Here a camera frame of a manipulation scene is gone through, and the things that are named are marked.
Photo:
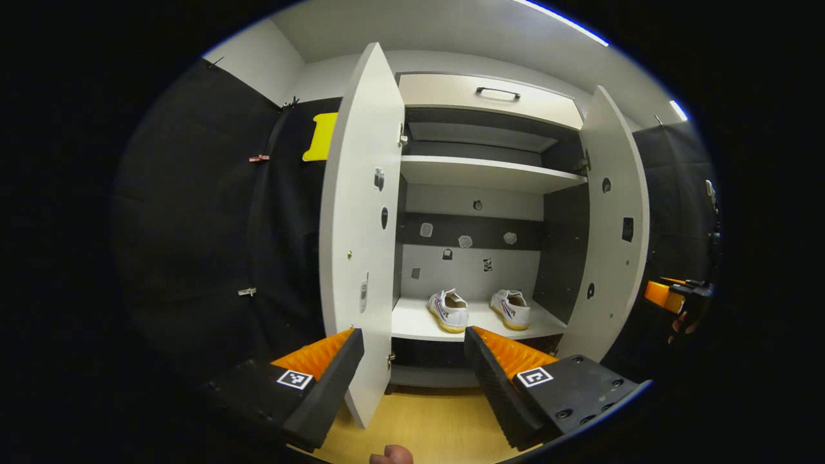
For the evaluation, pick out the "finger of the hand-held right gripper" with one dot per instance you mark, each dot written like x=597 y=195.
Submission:
x=660 y=298
x=696 y=284

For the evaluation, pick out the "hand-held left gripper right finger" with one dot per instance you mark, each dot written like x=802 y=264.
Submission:
x=496 y=393

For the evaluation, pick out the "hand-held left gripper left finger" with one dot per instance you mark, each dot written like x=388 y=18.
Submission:
x=325 y=393

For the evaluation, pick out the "white cabinet door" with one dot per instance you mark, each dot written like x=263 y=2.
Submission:
x=612 y=258
x=358 y=212

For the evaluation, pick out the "white canvas shoe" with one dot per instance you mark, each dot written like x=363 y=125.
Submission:
x=450 y=312
x=512 y=310

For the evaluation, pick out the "white and grey shoe cabinet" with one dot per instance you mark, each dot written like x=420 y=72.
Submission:
x=477 y=270

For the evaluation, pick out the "white cabinet shelf board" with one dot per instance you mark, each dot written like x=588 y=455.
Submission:
x=412 y=319
x=490 y=174

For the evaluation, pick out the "cream cabinet drawer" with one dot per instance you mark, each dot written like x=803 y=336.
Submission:
x=438 y=93

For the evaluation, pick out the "black backdrop cloth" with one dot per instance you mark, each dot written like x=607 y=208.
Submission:
x=200 y=232
x=677 y=187

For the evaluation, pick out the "silver cloth clip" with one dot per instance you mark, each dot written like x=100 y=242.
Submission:
x=247 y=292

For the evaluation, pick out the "small ceiling light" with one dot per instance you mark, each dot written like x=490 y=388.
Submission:
x=679 y=110

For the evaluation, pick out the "red cloth clip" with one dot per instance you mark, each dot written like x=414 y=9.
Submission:
x=259 y=158

